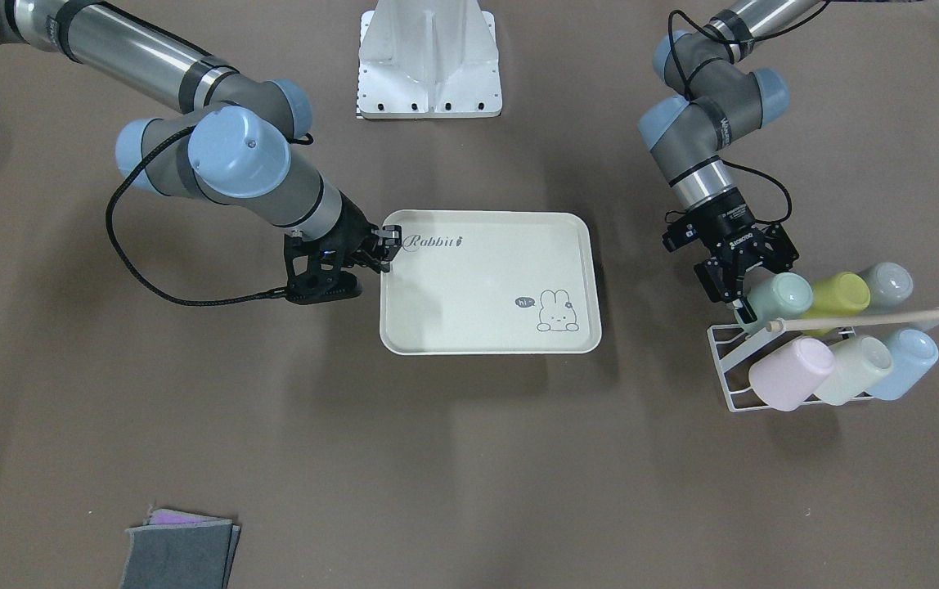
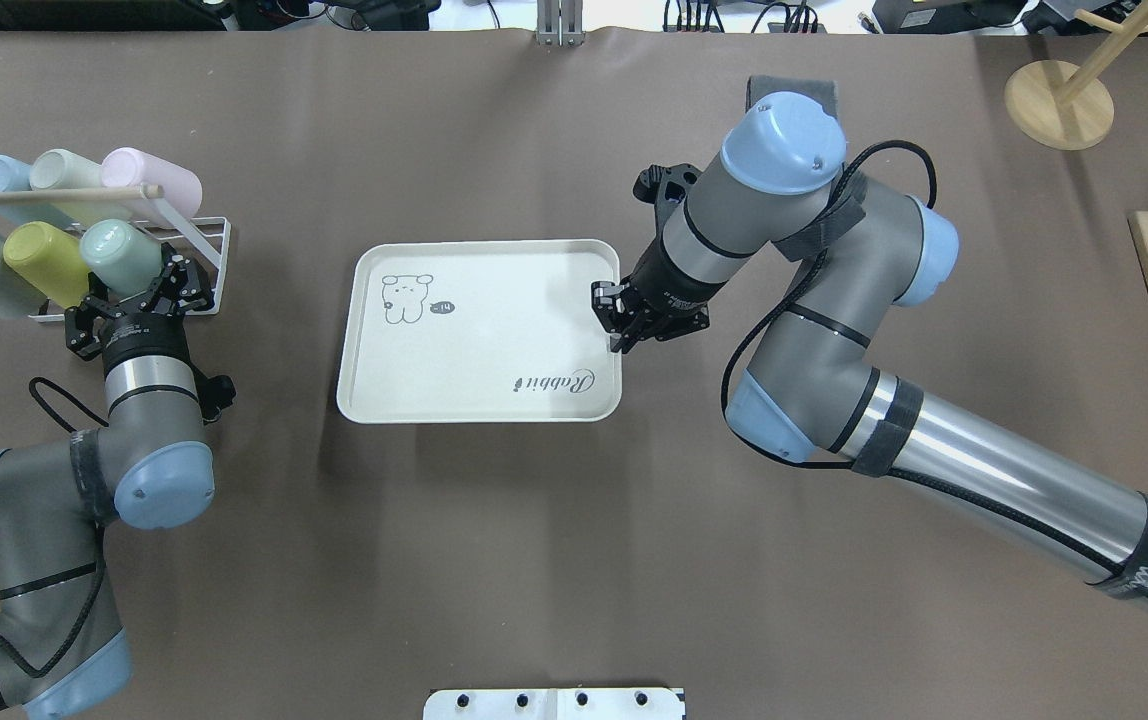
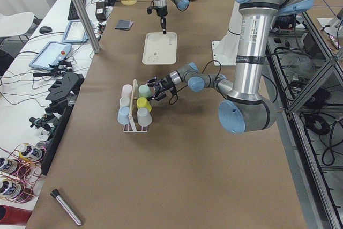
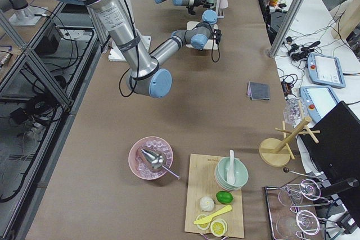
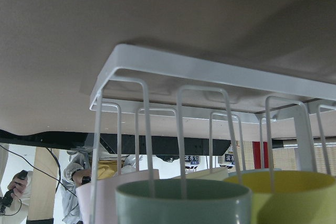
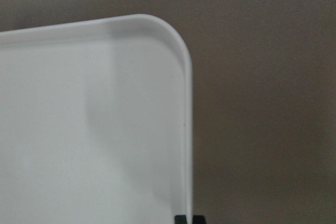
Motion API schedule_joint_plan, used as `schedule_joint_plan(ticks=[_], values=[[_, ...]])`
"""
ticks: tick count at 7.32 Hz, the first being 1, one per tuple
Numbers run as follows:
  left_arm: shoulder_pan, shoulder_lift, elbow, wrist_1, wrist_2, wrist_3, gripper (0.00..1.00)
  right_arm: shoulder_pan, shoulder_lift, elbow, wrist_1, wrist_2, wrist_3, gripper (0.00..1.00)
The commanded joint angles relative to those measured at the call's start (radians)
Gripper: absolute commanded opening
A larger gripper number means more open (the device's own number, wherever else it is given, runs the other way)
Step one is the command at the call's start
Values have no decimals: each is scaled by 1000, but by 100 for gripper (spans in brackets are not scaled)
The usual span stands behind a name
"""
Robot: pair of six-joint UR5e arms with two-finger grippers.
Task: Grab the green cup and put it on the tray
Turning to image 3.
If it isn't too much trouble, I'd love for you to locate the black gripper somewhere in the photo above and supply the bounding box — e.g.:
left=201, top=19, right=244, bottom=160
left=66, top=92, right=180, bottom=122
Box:
left=147, top=76, right=174, bottom=101
left=156, top=6, right=168, bottom=34

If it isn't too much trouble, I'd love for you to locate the green cup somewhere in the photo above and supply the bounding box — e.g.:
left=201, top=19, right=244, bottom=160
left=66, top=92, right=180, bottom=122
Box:
left=138, top=85, right=151, bottom=98

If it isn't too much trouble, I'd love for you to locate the white rabbit tray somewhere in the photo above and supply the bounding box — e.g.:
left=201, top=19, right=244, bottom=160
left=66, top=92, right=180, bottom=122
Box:
left=142, top=32, right=177, bottom=65

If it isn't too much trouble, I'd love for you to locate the yellow cup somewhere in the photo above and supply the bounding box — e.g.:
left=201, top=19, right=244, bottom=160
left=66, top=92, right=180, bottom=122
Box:
left=136, top=97, right=152, bottom=113

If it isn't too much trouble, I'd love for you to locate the pink cup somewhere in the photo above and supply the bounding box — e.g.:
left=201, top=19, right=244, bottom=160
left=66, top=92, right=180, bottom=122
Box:
left=121, top=84, right=133, bottom=97

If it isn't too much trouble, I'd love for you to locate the grey cup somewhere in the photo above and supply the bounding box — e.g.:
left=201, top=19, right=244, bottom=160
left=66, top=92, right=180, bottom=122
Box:
left=137, top=107, right=152, bottom=127

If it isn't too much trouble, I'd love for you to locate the pale white-green cup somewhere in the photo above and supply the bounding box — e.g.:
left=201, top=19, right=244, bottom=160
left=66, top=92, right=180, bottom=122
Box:
left=119, top=96, right=131, bottom=108

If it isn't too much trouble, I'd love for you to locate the light blue cup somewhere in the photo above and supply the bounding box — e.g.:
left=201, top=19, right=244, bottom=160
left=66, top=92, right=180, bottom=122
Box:
left=117, top=106, right=130, bottom=125

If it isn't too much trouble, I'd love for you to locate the grey folded cloth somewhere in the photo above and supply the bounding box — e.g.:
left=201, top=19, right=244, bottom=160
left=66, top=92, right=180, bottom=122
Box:
left=115, top=19, right=133, bottom=31

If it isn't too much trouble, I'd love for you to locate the blue teach pendant far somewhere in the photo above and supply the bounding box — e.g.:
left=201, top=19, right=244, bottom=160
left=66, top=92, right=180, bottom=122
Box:
left=62, top=20, right=88, bottom=44

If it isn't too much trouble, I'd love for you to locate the blue teach pendant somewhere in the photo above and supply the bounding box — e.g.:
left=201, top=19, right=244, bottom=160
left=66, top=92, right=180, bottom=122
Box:
left=62, top=20, right=88, bottom=44
left=29, top=41, right=72, bottom=70

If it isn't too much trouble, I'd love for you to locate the black keyboard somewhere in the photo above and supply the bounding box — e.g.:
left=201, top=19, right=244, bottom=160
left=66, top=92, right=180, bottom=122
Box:
left=68, top=0, right=87, bottom=21

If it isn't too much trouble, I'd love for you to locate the black tool stand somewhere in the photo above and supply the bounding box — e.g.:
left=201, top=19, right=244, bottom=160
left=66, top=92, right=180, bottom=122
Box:
left=29, top=72, right=85, bottom=175

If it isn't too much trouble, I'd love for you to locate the blue teach pendant near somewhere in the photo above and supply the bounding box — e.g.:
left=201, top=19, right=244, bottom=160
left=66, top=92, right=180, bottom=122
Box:
left=29, top=41, right=72, bottom=70

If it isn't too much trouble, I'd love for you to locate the black computer mouse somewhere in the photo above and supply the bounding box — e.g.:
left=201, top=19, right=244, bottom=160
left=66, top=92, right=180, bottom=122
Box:
left=39, top=26, right=53, bottom=34

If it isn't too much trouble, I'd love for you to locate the steel cylinder tube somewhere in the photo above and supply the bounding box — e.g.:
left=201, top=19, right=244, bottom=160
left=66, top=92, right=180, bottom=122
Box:
left=50, top=189, right=83, bottom=226

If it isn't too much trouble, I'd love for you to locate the white chair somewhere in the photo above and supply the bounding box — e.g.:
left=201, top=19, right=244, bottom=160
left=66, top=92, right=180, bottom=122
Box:
left=0, top=11, right=35, bottom=61

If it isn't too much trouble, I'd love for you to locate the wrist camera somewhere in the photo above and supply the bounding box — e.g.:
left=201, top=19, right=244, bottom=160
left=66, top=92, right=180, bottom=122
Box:
left=147, top=6, right=156, bottom=15
left=169, top=86, right=177, bottom=97

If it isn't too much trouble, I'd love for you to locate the wooden rack handle rod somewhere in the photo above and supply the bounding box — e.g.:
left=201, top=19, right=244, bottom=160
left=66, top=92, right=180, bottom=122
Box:
left=128, top=79, right=138, bottom=121

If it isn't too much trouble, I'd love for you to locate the white wire cup rack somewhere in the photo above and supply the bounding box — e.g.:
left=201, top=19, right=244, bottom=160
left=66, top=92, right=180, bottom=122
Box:
left=117, top=78, right=154, bottom=134

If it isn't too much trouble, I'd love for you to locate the aluminium frame post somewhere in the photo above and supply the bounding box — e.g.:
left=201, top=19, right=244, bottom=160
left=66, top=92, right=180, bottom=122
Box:
left=72, top=0, right=100, bottom=54

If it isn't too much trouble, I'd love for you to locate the copper wire basket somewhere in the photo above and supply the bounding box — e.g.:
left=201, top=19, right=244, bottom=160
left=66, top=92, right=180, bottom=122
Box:
left=1, top=143, right=46, bottom=204

